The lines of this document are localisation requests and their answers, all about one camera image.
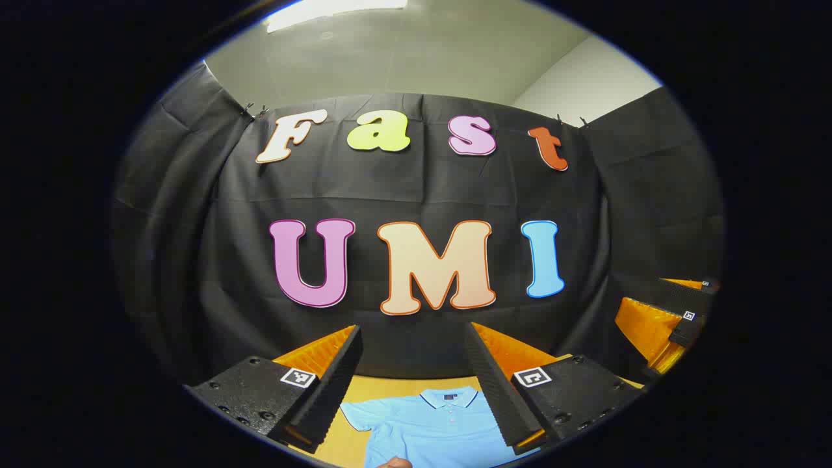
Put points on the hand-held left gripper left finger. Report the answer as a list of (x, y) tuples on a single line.
[(338, 374)]

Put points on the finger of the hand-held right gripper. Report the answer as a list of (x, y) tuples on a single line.
[(686, 296), (647, 331)]

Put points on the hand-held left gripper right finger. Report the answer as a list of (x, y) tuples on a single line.
[(489, 374)]

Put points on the light blue polo T-shirt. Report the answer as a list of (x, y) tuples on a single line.
[(435, 429)]

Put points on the black backdrop cloth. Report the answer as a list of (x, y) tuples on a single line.
[(403, 188)]

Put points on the ceiling light panel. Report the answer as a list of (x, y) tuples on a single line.
[(325, 10)]

